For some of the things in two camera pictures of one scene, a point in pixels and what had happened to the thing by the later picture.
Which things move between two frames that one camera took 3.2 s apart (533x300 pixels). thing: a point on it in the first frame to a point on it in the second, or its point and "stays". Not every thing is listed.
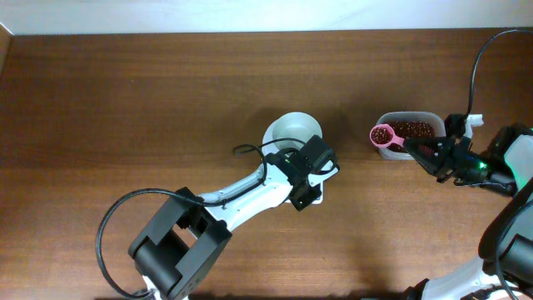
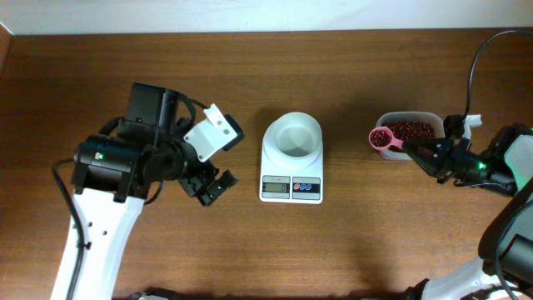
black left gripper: x=313 y=194 to x=206 y=174
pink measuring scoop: x=382 y=135 stays
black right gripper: x=446 y=154 stays
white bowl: x=296 y=125 stays
